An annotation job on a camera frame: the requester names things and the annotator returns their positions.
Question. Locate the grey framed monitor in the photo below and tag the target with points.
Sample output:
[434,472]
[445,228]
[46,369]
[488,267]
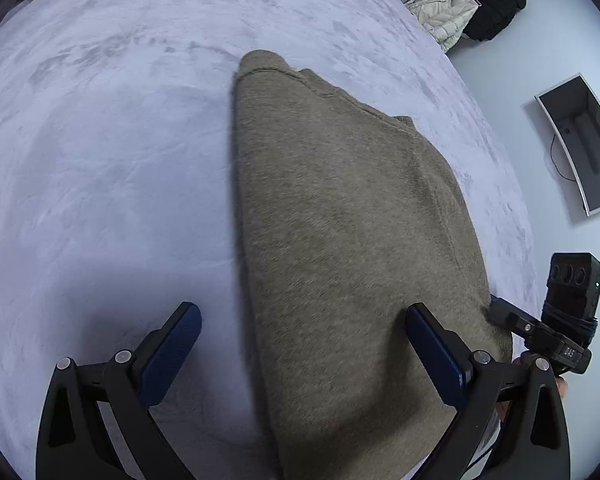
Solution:
[580,145]

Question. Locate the olive knit sweater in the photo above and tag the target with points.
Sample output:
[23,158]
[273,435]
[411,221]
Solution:
[340,240]

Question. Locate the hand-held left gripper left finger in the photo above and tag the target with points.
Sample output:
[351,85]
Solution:
[172,355]

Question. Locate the person's right hand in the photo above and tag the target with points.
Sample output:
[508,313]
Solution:
[561,389]

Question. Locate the black bag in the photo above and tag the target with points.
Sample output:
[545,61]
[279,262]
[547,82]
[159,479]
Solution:
[495,7]

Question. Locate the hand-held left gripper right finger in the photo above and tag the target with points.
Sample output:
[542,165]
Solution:
[435,355]

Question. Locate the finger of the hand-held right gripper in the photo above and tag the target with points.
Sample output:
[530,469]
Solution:
[507,312]

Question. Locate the lavender embossed bed cover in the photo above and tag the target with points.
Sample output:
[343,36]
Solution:
[105,160]

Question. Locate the cream puffer jacket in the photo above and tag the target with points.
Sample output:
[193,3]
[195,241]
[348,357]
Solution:
[442,15]

